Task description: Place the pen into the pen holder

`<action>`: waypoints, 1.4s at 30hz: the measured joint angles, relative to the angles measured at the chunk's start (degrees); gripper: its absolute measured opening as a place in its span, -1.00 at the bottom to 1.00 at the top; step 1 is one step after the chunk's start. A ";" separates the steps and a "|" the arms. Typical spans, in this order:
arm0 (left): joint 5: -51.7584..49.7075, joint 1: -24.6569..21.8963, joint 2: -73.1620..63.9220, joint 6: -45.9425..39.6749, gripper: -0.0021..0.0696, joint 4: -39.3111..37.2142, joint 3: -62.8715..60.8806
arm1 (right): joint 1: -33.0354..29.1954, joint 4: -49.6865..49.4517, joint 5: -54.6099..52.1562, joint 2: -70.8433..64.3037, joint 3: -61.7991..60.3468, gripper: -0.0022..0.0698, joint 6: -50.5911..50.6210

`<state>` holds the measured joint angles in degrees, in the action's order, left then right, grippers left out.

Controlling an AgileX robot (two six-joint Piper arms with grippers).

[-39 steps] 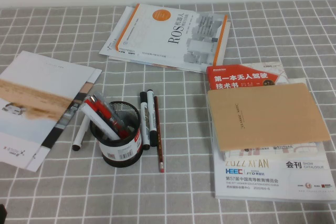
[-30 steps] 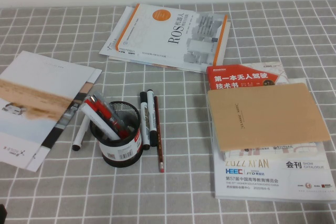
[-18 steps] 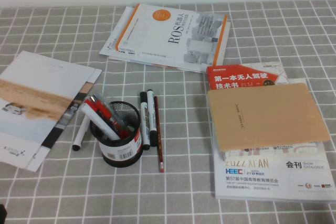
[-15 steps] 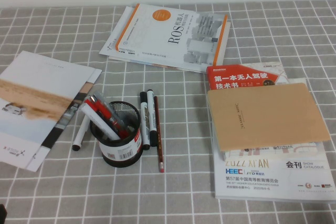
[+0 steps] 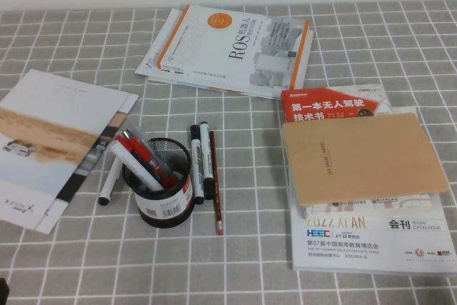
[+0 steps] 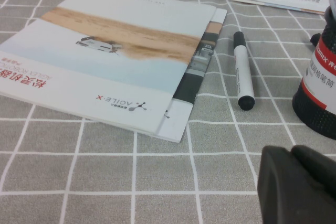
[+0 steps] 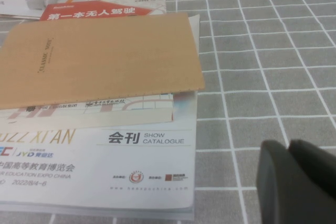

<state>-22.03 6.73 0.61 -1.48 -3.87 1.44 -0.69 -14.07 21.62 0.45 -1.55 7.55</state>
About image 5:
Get clear plastic pen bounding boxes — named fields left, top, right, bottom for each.
left=126, top=124, right=172, bottom=177

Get black mesh pen holder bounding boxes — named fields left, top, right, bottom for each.
left=121, top=136, right=196, bottom=229

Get white marker pen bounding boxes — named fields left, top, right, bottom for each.
left=107, top=139, right=165, bottom=191

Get black white printed marker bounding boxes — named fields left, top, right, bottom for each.
left=199, top=121, right=216, bottom=201
left=189, top=124, right=206, bottom=204

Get dark red pencil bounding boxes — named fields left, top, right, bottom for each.
left=209, top=129, right=225, bottom=236

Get white orange ROS book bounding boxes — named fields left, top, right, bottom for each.
left=156, top=4, right=311, bottom=101

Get red and white markers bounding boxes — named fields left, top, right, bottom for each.
left=113, top=129, right=176, bottom=189

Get red driverless technology book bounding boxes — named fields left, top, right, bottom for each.
left=280, top=86, right=379, bottom=124

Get white paper leaflet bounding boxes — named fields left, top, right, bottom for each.
left=134, top=7, right=189, bottom=81

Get thin white book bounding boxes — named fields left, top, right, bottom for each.
left=148, top=28, right=316, bottom=101

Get white marker with black cap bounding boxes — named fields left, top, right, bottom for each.
left=98, top=154, right=123, bottom=207

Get kraft brown notebook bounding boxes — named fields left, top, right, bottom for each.
left=281, top=111, right=451, bottom=209

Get white brochure with black band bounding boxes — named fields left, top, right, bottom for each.
left=35, top=92, right=140, bottom=235

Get white show catalogue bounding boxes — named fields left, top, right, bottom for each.
left=287, top=104, right=457, bottom=278

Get AgileX brochure with desert photo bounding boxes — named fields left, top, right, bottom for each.
left=0, top=68, right=130, bottom=230

